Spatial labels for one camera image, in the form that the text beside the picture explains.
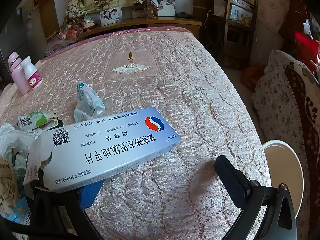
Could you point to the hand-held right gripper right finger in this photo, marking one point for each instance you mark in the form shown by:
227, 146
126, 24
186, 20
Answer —
232, 182

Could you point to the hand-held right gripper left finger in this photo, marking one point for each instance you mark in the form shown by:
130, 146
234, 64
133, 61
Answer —
90, 195

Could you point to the blue white medicine box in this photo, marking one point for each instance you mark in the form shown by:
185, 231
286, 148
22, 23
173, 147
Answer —
112, 150

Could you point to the white round bin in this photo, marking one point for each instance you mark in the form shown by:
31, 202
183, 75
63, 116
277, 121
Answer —
282, 170

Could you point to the blue printed packet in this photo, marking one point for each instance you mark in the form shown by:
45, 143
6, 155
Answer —
15, 217

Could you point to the beige crumpled tissue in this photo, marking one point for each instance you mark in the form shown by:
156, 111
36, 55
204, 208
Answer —
6, 182

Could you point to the sofa with floral blanket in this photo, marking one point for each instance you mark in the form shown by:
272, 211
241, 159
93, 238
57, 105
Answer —
280, 105

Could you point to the crumpled white green wrapper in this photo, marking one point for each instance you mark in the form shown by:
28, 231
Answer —
87, 102

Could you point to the small green white carton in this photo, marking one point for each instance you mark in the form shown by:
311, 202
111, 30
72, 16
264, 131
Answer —
32, 120

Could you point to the white plastic bag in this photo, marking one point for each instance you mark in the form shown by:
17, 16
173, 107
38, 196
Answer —
12, 140

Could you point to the red bag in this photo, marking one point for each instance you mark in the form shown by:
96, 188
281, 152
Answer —
252, 76

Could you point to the white pill bottle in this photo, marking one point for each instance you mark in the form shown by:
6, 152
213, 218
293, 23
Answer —
31, 72

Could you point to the pink bottle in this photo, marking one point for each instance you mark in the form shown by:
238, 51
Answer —
17, 77

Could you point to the dark wooden chair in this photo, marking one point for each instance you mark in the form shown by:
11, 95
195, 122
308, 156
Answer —
227, 30

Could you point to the red cushion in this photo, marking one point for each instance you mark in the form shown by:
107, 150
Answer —
306, 47

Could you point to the wrapped flower bouquet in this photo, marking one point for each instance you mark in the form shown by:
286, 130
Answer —
70, 32

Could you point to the white floral printed box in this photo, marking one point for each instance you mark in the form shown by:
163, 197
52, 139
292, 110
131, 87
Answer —
240, 15

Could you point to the wooden cabinet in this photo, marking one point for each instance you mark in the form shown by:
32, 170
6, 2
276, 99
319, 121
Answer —
162, 22

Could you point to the small black box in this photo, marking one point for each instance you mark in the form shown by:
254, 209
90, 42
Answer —
183, 14

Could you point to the grey refrigerator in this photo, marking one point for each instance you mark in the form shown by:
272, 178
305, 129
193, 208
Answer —
15, 35

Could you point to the framed couple photo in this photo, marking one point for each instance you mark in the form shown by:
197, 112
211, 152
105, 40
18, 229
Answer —
111, 16

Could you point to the wedding photo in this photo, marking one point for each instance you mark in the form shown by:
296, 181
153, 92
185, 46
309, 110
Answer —
166, 6

